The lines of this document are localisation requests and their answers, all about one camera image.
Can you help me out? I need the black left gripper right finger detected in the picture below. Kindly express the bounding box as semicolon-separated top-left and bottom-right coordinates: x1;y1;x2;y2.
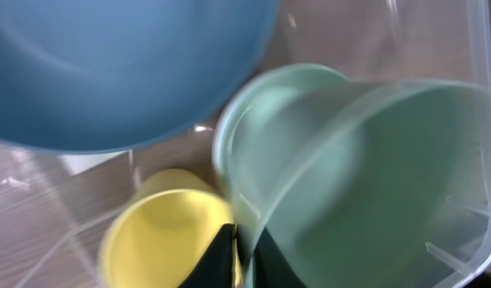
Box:
253;230;305;288

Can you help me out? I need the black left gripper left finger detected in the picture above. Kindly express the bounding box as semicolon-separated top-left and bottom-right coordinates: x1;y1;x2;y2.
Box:
179;224;234;288

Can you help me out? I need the yellow plastic cup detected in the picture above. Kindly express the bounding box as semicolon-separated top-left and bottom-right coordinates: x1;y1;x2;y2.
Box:
98;169;242;288

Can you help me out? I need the mint green bowl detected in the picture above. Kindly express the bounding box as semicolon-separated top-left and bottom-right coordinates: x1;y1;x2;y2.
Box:
213;64;491;287

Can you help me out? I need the clear plastic storage bin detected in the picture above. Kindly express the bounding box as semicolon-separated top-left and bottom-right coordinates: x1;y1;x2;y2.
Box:
0;0;491;287

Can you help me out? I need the dark blue plate in bin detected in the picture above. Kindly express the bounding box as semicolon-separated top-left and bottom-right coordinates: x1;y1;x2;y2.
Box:
0;0;278;154

